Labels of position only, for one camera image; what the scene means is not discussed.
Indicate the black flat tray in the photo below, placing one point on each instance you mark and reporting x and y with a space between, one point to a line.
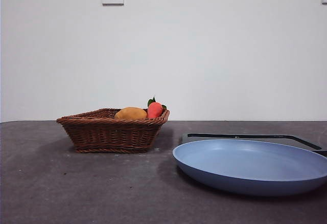
301 142

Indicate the brown wicker basket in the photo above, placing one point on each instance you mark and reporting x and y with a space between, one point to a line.
110 134

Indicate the orange carrot with green leaves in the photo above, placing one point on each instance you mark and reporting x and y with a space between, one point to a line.
154 110

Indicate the blue round plate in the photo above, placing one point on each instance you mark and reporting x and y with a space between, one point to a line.
245 167

